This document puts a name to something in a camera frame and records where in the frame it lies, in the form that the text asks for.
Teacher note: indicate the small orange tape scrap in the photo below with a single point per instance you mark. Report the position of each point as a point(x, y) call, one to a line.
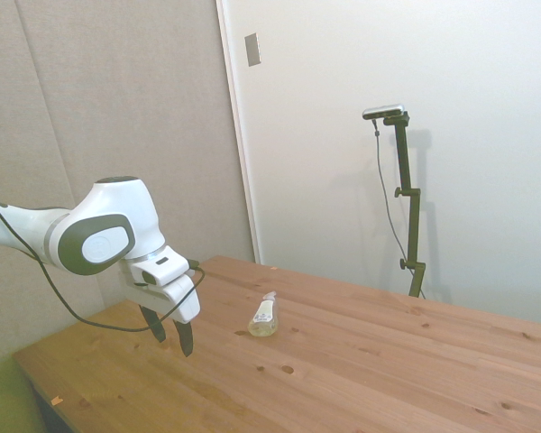
point(57, 400)

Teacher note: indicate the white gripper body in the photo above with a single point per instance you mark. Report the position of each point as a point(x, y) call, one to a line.
point(180, 297)

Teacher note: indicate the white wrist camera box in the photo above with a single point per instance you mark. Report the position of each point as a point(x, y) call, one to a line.
point(162, 268)

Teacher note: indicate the white wall corner trim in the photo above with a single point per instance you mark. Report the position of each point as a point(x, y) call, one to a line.
point(239, 135)

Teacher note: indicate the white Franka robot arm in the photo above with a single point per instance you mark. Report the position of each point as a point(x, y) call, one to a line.
point(103, 212)

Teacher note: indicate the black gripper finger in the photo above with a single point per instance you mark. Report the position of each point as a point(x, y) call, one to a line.
point(186, 338)
point(155, 325)

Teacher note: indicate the grey wall switch plate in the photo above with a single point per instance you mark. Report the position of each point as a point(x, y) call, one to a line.
point(253, 49)

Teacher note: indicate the black camera stand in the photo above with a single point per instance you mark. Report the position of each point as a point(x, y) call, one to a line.
point(408, 180)

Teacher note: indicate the grey exterior camera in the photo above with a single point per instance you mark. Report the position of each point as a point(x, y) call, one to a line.
point(384, 111)

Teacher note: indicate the clear sanitizer spray bottle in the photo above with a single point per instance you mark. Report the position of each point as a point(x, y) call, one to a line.
point(263, 318)

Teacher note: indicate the green upholstered seat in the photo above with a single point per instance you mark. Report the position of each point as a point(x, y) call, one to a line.
point(4, 401)

